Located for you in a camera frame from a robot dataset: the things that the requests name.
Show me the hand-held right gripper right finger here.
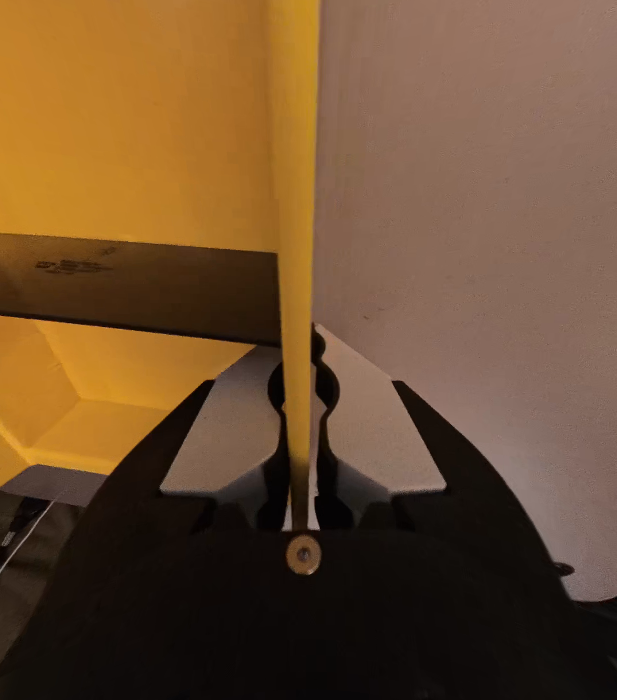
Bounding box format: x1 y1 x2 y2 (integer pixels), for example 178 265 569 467
311 323 447 531

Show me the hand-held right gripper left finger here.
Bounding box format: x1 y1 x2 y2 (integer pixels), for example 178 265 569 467
161 345 291 531

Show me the yellow plastic bin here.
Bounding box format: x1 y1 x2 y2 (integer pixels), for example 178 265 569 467
0 0 321 532

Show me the black bin divider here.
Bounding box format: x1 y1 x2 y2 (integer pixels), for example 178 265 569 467
0 230 283 347

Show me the black lanyard strap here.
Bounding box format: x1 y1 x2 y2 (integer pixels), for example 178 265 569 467
0 495 47 619

